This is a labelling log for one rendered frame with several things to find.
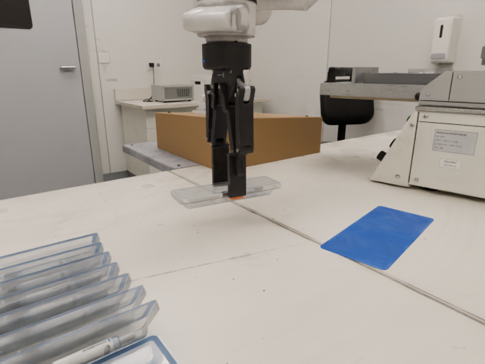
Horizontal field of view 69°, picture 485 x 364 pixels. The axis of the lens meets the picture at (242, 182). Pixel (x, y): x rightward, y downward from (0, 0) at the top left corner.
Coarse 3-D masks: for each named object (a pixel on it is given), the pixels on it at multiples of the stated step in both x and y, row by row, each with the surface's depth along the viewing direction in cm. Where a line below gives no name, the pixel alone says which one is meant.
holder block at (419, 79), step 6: (396, 72) 99; (366, 78) 86; (372, 78) 85; (378, 78) 84; (384, 78) 83; (390, 78) 82; (396, 78) 81; (402, 78) 81; (408, 78) 80; (414, 78) 79; (420, 78) 78; (426, 78) 77; (432, 78) 77; (420, 84) 79; (426, 84) 78
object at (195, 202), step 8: (208, 184) 61; (280, 184) 62; (248, 192) 59; (256, 192) 61; (264, 192) 62; (176, 200) 56; (184, 200) 54; (192, 200) 54; (200, 200) 55; (208, 200) 56; (216, 200) 57; (224, 200) 58; (232, 200) 59; (192, 208) 56
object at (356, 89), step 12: (360, 72) 92; (372, 72) 98; (324, 84) 92; (336, 84) 90; (348, 84) 88; (360, 84) 86; (372, 84) 84; (384, 84) 83; (396, 84) 81; (408, 84) 79; (336, 96) 93; (348, 96) 91; (360, 96) 87; (372, 96) 85; (384, 96) 83; (396, 96) 81; (408, 96) 80
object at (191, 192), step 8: (264, 176) 66; (216, 184) 61; (224, 184) 61; (248, 184) 61; (256, 184) 61; (264, 184) 61; (272, 184) 61; (176, 192) 57; (184, 192) 57; (192, 192) 57; (200, 192) 57; (208, 192) 57; (216, 192) 57; (224, 192) 57
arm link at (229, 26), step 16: (208, 0) 49; (224, 0) 48; (240, 0) 48; (192, 16) 45; (208, 16) 45; (224, 16) 44; (240, 16) 48; (208, 32) 50; (224, 32) 49; (240, 32) 50
